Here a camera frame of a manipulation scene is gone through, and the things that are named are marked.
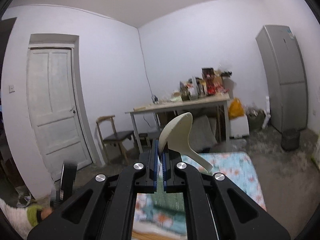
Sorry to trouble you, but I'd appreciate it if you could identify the white fluffy sleeve forearm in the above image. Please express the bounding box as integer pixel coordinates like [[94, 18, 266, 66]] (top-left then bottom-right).
[[0, 199, 43, 239]]

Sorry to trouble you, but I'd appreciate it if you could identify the person's left hand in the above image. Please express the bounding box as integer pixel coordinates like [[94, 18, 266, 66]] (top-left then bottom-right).
[[36, 207, 53, 223]]

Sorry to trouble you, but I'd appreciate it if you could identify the green plastic utensil basket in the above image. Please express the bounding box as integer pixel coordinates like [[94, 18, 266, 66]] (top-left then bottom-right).
[[151, 190, 185, 212]]

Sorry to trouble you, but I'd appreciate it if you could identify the floral blue tablecloth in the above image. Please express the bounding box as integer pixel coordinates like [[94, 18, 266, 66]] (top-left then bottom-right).
[[131, 152, 266, 239]]

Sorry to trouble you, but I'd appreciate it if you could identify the wooden chair black seat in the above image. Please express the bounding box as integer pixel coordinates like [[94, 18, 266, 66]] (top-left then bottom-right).
[[95, 115, 137, 164]]

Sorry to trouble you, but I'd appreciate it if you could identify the white panelled door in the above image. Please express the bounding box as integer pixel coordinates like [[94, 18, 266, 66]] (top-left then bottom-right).
[[27, 48, 92, 181]]

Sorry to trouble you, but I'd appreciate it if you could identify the grey sack under table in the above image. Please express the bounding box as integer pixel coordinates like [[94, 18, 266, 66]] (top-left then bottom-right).
[[189, 115, 217, 153]]

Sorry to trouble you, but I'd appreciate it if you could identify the white box under table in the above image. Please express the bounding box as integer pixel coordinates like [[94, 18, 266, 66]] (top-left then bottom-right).
[[230, 115, 249, 138]]

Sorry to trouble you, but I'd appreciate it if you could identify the dark rice cooker pot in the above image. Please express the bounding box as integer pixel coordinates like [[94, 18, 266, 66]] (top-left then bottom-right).
[[281, 129, 300, 151]]

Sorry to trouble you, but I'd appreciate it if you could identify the yellow plastic bag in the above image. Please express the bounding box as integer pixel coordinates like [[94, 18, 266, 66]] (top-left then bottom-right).
[[228, 98, 245, 120]]

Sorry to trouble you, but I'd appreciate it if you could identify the light wooden table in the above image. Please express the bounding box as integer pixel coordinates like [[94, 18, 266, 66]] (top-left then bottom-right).
[[125, 93, 231, 155]]

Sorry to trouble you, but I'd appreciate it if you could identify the red soda bottle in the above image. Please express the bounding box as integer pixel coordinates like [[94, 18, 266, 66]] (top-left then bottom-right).
[[206, 74, 216, 95]]

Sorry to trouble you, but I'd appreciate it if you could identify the silver tall refrigerator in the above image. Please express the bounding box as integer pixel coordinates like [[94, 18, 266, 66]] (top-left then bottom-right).
[[255, 25, 308, 132]]

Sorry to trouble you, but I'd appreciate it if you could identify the wall light switch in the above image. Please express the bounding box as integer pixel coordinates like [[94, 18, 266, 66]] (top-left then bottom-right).
[[9, 85, 15, 93]]

